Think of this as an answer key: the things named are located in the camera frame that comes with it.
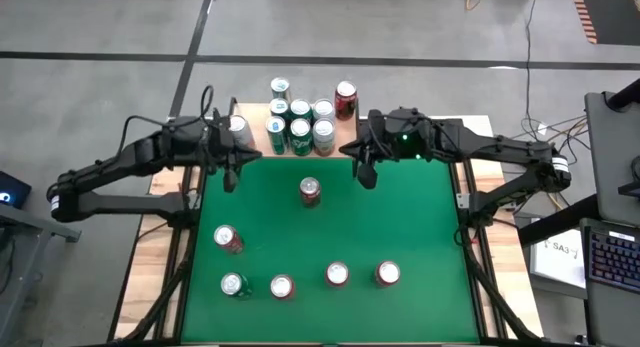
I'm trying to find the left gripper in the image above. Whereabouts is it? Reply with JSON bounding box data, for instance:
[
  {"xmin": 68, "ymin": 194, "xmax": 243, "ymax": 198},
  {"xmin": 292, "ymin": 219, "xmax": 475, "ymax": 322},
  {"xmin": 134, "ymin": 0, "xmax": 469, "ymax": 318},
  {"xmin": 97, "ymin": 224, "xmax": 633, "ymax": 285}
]
[{"xmin": 199, "ymin": 111, "xmax": 264, "ymax": 176}]

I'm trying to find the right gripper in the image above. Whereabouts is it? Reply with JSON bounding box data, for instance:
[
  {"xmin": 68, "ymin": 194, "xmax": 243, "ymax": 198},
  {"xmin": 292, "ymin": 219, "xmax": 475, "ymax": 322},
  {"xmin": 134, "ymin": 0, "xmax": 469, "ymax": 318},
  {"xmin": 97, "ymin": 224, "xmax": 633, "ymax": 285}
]
[{"xmin": 338, "ymin": 106, "xmax": 444, "ymax": 163}]

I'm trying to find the silver beverage can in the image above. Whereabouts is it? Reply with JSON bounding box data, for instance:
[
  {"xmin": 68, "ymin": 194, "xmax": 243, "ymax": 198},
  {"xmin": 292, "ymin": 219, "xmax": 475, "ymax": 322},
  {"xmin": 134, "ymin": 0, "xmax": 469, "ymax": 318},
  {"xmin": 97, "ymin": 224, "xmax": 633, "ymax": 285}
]
[{"xmin": 228, "ymin": 114, "xmax": 257, "ymax": 151}]

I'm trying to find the white and red can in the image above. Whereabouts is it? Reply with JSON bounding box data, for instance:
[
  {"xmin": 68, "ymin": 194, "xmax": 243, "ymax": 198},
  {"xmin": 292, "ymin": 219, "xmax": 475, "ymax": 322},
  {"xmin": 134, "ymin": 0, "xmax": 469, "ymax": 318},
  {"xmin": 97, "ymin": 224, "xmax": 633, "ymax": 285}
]
[
  {"xmin": 312, "ymin": 97, "xmax": 336, "ymax": 121},
  {"xmin": 312, "ymin": 117, "xmax": 337, "ymax": 158}
]

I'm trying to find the blue silver Red Bull can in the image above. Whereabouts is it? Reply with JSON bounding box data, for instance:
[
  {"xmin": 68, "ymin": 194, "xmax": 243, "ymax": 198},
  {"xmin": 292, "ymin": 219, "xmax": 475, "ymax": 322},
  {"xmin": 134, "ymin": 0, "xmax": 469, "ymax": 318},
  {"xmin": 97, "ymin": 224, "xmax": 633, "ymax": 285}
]
[{"xmin": 264, "ymin": 115, "xmax": 290, "ymax": 157}]

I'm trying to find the green Sprite can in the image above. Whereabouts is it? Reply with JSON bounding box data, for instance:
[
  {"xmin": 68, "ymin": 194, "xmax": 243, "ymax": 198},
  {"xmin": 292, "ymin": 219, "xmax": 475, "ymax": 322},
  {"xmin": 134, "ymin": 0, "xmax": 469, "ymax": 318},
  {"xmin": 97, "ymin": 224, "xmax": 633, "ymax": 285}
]
[
  {"xmin": 289, "ymin": 98, "xmax": 314, "ymax": 121},
  {"xmin": 220, "ymin": 271, "xmax": 254, "ymax": 301},
  {"xmin": 288, "ymin": 117, "xmax": 315, "ymax": 157}
]

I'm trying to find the slim blue beverage can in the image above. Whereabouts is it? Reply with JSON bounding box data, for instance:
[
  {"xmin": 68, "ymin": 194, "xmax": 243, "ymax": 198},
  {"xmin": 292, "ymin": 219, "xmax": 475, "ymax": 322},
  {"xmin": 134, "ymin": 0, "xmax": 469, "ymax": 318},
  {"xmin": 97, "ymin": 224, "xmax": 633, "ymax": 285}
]
[
  {"xmin": 268, "ymin": 97, "xmax": 291, "ymax": 119},
  {"xmin": 269, "ymin": 76, "xmax": 292, "ymax": 102}
]

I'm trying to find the orange Fanta can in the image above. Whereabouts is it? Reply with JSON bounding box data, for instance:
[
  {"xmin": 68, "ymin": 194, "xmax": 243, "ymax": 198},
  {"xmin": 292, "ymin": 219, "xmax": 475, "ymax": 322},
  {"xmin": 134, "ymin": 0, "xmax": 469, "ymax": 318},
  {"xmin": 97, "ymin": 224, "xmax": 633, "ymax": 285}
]
[
  {"xmin": 325, "ymin": 260, "xmax": 351, "ymax": 289},
  {"xmin": 374, "ymin": 259, "xmax": 402, "ymax": 289},
  {"xmin": 269, "ymin": 274, "xmax": 297, "ymax": 301}
]

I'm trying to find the red Star Wars Coca-Cola can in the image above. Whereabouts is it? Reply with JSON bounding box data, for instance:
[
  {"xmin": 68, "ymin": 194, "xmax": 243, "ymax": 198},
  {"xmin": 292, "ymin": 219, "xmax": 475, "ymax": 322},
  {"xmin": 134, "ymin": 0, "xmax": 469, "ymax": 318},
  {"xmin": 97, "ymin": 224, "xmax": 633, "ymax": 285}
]
[
  {"xmin": 213, "ymin": 224, "xmax": 246, "ymax": 255},
  {"xmin": 298, "ymin": 176, "xmax": 323, "ymax": 208}
]

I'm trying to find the green table mat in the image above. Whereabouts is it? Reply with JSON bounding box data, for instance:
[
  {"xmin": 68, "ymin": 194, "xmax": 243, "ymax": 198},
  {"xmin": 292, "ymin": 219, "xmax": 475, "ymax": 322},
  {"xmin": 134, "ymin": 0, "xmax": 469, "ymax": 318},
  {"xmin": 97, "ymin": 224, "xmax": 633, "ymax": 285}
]
[{"xmin": 180, "ymin": 125, "xmax": 481, "ymax": 344}]

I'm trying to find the black desk beam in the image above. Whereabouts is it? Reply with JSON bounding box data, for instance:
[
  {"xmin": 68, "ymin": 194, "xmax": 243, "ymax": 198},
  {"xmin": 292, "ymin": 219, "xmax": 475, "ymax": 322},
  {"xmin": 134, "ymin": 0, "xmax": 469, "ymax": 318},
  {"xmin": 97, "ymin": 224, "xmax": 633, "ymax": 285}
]
[{"xmin": 517, "ymin": 192, "xmax": 601, "ymax": 247}]

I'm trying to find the white SA3 sign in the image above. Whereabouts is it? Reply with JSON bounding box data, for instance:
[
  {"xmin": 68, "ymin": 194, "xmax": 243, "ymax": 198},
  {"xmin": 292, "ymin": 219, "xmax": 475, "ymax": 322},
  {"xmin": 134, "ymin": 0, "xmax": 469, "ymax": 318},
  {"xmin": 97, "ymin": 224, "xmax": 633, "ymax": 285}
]
[{"xmin": 528, "ymin": 228, "xmax": 587, "ymax": 290}]

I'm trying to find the grey side table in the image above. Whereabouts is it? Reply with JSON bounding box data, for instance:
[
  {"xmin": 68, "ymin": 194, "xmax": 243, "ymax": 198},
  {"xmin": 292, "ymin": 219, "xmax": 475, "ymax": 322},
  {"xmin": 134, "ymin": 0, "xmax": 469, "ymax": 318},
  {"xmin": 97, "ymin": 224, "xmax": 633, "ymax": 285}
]
[{"xmin": 0, "ymin": 201, "xmax": 84, "ymax": 347}]

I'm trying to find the black computer with blue light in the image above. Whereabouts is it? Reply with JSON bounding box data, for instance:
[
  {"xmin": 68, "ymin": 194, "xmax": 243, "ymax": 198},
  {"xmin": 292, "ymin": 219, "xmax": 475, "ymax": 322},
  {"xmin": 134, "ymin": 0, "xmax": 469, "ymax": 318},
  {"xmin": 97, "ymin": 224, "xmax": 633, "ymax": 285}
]
[{"xmin": 0, "ymin": 169, "xmax": 32, "ymax": 211}]

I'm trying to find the grey desk panel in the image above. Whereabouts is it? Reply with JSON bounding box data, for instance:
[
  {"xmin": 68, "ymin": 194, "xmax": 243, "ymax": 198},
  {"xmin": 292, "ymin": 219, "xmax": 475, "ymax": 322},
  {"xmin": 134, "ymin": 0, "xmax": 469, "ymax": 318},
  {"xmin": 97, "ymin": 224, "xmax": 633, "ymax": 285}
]
[{"xmin": 583, "ymin": 90, "xmax": 640, "ymax": 227}]

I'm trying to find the black mat with orange stripes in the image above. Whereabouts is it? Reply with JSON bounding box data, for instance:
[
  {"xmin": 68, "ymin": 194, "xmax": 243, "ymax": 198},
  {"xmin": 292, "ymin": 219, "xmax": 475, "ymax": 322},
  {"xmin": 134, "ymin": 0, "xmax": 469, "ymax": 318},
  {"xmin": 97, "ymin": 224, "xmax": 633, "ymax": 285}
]
[{"xmin": 568, "ymin": 0, "xmax": 640, "ymax": 46}]

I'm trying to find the wooden shelf with black frame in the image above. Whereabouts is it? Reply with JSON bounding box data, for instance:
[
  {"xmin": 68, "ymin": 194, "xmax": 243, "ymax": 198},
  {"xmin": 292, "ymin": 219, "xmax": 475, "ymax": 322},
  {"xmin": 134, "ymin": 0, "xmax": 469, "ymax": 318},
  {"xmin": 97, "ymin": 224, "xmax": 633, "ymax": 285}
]
[{"xmin": 219, "ymin": 95, "xmax": 361, "ymax": 178}]

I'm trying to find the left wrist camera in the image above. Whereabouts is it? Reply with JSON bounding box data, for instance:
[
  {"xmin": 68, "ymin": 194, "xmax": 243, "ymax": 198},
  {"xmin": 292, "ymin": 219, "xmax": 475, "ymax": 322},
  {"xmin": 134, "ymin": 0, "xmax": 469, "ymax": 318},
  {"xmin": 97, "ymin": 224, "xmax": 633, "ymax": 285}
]
[{"xmin": 222, "ymin": 167, "xmax": 239, "ymax": 194}]

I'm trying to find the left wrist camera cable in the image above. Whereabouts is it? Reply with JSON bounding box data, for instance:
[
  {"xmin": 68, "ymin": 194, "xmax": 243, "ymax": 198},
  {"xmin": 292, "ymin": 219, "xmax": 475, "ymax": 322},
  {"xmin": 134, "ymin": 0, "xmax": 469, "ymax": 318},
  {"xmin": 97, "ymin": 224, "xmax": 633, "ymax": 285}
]
[{"xmin": 117, "ymin": 84, "xmax": 217, "ymax": 153}]

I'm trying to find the black cable bundle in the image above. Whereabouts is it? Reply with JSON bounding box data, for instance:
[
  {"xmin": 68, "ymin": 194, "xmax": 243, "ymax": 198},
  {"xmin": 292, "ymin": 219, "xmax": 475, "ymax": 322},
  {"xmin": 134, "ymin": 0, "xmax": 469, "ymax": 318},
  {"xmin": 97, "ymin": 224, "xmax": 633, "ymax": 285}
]
[
  {"xmin": 119, "ymin": 221, "xmax": 199, "ymax": 344},
  {"xmin": 457, "ymin": 226, "xmax": 544, "ymax": 344}
]

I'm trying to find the black aluminium table frame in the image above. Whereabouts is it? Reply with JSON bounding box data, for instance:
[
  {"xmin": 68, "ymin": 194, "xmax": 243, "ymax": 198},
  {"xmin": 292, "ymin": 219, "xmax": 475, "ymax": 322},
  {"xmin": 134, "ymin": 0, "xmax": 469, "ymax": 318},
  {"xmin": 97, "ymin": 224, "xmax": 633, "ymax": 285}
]
[{"xmin": 107, "ymin": 106, "xmax": 544, "ymax": 347}]

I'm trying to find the long black floor cable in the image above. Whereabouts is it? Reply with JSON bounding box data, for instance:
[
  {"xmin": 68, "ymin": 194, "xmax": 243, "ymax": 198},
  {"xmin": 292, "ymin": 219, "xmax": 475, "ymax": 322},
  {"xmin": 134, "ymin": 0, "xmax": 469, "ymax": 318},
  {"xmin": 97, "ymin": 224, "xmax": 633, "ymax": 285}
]
[{"xmin": 524, "ymin": 0, "xmax": 540, "ymax": 143}]

